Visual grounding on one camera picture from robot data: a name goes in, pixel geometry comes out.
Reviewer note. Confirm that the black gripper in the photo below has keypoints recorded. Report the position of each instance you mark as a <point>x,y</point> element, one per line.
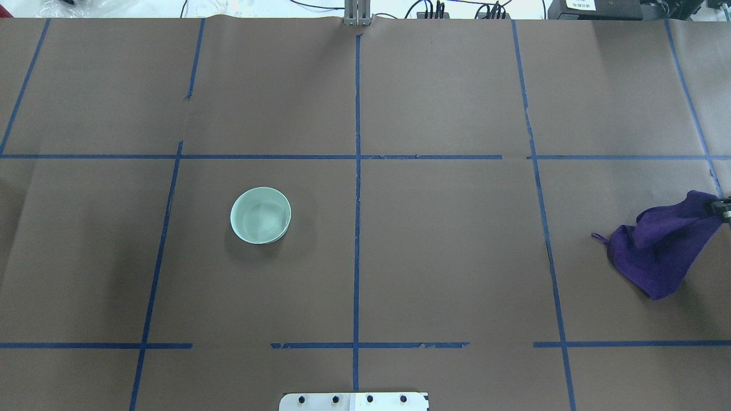
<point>724,209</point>

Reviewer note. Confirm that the purple cloth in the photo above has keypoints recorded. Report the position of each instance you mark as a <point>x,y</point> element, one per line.
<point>657,252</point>

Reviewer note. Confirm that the mint green bowl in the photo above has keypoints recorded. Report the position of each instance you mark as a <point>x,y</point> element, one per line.
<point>260,216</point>

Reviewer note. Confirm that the black computer box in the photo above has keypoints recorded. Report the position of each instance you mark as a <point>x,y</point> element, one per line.
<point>610,10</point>

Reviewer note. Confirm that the orange black connector strip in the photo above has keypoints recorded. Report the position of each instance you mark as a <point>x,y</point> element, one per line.
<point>463,10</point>

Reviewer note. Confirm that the aluminium frame post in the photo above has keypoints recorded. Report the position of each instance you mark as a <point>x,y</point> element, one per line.
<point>357,13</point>

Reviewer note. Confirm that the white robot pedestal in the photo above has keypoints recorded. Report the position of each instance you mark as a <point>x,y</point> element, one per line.
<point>379,400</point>

